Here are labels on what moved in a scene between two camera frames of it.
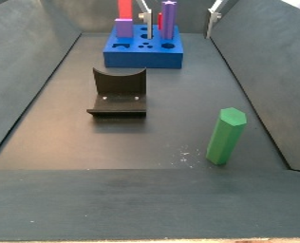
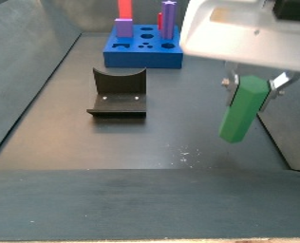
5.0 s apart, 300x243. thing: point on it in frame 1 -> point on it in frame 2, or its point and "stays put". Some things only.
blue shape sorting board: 141,52 stays put
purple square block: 124,28 stays put
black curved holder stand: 121,94 stays put
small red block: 161,21 stays put
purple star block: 168,20 stays put
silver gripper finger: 146,15 -> 233,80
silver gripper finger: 213,16 -> 277,84
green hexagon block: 228,136 -> 241,112
